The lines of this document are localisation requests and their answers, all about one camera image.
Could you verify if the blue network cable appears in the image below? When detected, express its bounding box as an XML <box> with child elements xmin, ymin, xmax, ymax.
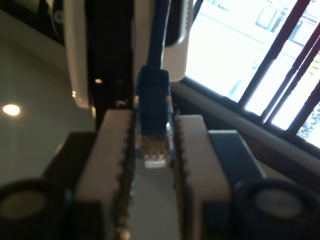
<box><xmin>134</xmin><ymin>0</ymin><xmax>176</xmax><ymax>171</ymax></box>

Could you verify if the window with dark bars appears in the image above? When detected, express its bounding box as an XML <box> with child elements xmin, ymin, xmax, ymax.
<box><xmin>184</xmin><ymin>0</ymin><xmax>320</xmax><ymax>151</ymax></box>

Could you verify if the round ceiling light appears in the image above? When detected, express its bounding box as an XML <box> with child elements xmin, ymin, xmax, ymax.
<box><xmin>2</xmin><ymin>103</ymin><xmax>21</xmax><ymax>116</ymax></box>

